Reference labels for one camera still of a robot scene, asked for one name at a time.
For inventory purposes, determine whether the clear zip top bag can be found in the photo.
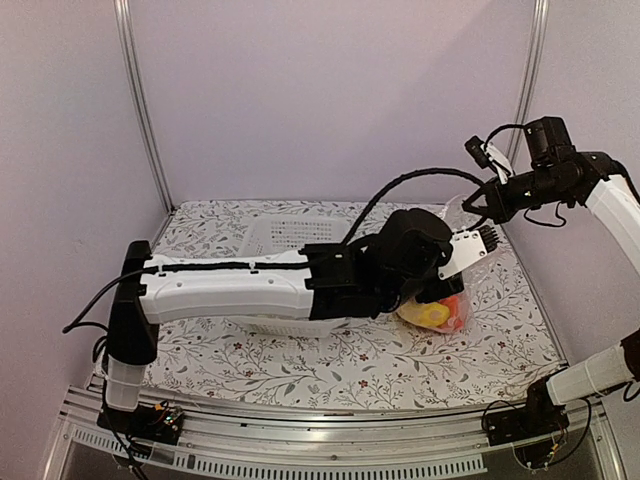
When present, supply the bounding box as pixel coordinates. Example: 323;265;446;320
393;195;500;334

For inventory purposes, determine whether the aluminium front rail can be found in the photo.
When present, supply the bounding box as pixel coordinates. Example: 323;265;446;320
42;384;626;480

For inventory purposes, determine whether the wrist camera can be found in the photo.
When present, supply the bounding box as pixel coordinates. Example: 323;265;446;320
464;136;514;184
438;225;500;280

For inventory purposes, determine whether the right aluminium frame post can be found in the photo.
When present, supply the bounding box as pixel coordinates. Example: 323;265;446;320
502;0;550;171

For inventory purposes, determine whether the white plastic basket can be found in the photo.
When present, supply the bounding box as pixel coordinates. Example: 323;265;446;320
232;214;348;338

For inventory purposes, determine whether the orange toy pumpkin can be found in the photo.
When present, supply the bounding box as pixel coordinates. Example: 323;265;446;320
438;293;470;332

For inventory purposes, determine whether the floral table mat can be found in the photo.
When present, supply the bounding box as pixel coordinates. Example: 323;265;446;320
94;199;571;412

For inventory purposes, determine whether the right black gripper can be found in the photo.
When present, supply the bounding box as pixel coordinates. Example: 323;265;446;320
463;165;573;223

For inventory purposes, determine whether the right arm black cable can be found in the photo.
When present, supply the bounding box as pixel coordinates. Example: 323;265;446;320
482;122;640;229

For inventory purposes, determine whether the left aluminium frame post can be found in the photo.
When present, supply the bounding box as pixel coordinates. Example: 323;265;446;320
113;0;175;214

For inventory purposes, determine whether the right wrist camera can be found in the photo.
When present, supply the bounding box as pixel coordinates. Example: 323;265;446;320
464;136;514;184

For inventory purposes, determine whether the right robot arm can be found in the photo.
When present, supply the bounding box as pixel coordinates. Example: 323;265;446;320
461;115;639;436

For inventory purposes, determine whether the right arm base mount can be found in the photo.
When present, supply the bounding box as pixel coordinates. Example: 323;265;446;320
481;376;569;446

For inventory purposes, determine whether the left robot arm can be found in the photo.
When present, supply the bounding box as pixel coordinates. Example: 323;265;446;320
105;208;486;434

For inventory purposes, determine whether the yellow toy fruit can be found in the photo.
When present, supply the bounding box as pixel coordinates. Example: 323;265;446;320
397;301;451;328

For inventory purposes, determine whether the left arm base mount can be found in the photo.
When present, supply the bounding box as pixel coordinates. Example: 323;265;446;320
97;401;185;446

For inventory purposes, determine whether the aluminium frame post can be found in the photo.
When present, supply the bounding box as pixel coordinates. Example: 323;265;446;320
502;0;550;171
113;0;175;214

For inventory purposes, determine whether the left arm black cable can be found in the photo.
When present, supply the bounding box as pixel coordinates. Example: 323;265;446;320
62;168;484;335

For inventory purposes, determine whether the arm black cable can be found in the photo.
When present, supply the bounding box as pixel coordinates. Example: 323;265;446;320
62;168;484;335
482;122;640;229

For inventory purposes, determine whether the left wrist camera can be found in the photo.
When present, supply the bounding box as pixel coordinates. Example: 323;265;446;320
438;225;500;280

